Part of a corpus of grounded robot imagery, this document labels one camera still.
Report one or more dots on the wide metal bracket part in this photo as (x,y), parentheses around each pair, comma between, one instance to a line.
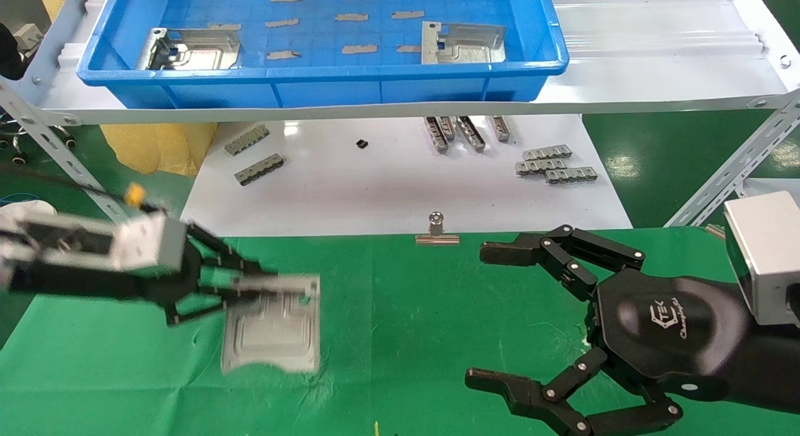
(275,336)

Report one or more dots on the silver binder clip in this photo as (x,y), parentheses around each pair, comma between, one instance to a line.
(437,238)

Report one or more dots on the black rounded object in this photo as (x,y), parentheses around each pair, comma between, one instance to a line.
(6,52)

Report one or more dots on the green table mat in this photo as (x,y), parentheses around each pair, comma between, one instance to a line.
(400,336)

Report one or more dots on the blue plastic bin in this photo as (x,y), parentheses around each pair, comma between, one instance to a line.
(325,86)

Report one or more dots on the white metal shelf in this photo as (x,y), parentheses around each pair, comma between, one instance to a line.
(656,89)

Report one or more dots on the office chair wheel base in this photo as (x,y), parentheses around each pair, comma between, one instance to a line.
(19,158)

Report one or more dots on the perforated grey angle strut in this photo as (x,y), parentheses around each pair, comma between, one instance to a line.
(69,164)
(731,173)

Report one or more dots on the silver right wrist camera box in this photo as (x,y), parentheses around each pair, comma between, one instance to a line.
(769,255)

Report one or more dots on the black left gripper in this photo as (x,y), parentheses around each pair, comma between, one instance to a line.
(150,289)

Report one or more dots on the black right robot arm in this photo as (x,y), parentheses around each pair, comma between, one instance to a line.
(775,367)

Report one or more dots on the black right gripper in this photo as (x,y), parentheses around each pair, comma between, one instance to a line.
(669,330)

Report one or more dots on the yellow mesh bag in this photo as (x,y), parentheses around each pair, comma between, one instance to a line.
(156,148)

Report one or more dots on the white corrugated panel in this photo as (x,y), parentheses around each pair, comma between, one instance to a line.
(656,24)

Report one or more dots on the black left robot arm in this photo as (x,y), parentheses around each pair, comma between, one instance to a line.
(37,278)

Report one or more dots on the white round disc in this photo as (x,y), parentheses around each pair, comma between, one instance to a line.
(25,207)

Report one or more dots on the grey slotted connector strip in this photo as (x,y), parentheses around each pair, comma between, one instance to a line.
(539,167)
(572,175)
(471,134)
(259,170)
(247,140)
(435,136)
(547,152)
(500,129)
(447,128)

